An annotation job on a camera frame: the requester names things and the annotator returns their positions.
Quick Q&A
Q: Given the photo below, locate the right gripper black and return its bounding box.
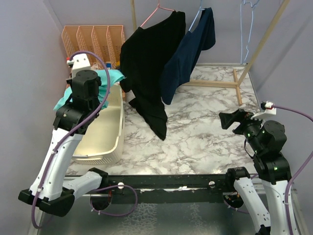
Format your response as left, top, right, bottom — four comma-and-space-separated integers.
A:
220, 107, 268, 153

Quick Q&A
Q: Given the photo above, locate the light blue wire hanger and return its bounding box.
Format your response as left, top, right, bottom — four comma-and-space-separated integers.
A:
240, 0, 259, 65

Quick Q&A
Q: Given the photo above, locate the teal t shirt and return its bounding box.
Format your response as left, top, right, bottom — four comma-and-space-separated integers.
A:
53, 70, 125, 111

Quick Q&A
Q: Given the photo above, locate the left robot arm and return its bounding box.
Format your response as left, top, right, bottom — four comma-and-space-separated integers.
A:
18, 70, 108, 217

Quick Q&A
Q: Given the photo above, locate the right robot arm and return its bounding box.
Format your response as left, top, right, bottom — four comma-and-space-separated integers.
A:
219, 103, 299, 235

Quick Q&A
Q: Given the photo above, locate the navy blue t shirt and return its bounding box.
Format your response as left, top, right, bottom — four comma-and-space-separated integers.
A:
159, 7, 216, 105

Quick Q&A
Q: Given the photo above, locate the blue hanger under navy shirt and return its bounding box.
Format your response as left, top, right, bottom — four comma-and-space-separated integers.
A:
188, 0, 204, 32

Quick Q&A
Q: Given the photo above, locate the black t shirt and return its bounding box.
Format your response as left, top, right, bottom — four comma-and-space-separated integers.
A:
120, 11, 186, 140

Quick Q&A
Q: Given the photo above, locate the pink hanger under black shirt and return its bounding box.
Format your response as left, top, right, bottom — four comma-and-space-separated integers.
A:
140, 0, 175, 28

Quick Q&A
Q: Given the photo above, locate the cream plastic laundry basket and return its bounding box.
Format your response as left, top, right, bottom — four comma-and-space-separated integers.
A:
72, 85, 125, 165

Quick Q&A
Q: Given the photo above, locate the orange plastic file organizer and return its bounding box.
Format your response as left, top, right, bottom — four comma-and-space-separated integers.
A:
61, 25, 125, 63

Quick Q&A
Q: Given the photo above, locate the wooden clothes rack frame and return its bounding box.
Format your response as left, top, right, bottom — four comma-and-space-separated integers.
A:
130, 0, 290, 106

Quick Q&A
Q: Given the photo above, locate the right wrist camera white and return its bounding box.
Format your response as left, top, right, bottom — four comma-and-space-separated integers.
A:
251, 101, 277, 120

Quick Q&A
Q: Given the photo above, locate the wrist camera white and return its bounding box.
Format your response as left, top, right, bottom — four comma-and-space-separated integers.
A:
251, 101, 277, 120
67, 53, 91, 78

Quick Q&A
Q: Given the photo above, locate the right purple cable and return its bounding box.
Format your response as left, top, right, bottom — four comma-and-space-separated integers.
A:
273, 104, 313, 235

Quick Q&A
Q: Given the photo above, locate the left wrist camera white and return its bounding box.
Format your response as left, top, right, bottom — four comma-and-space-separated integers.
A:
67, 53, 91, 78

